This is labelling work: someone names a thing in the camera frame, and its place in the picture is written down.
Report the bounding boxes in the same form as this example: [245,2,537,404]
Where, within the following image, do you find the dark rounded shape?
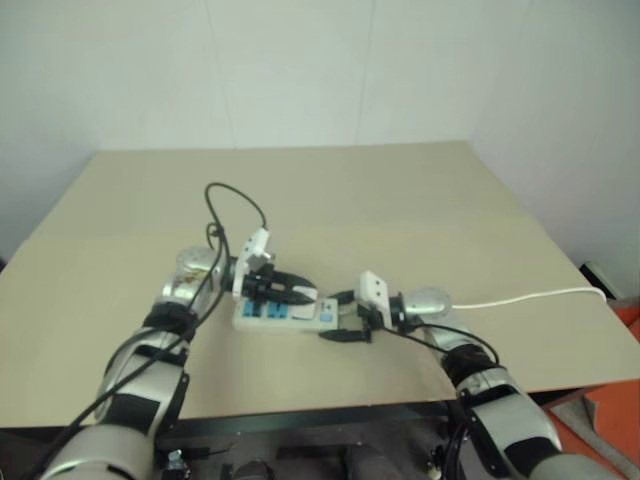
[233,460,275,480]

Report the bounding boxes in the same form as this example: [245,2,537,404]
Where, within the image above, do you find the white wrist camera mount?
[353,270,393,322]
[231,227,279,301]

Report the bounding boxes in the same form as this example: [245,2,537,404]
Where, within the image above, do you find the orange mat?
[543,299,640,480]

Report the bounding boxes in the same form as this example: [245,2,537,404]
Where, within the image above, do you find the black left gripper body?
[243,266,282,304]

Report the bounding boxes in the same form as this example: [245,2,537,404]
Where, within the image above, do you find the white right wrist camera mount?
[353,270,393,322]

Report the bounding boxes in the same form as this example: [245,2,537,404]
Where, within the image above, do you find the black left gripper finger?
[272,268,318,292]
[269,287,314,308]

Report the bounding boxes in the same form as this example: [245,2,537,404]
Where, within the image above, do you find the white charger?
[291,282,320,322]

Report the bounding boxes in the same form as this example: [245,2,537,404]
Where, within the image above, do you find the black table frame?
[158,394,454,454]

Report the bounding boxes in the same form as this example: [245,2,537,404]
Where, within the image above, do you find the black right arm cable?
[375,319,503,367]

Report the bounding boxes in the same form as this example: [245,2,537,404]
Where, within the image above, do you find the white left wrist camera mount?
[231,227,279,301]

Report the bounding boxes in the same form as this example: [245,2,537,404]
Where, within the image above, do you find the white power strip blue sockets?
[232,296,343,335]

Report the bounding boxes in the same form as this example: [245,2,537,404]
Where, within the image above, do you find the white power strip cable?
[450,287,610,310]

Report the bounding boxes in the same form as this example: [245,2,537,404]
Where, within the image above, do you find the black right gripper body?
[356,301,387,346]

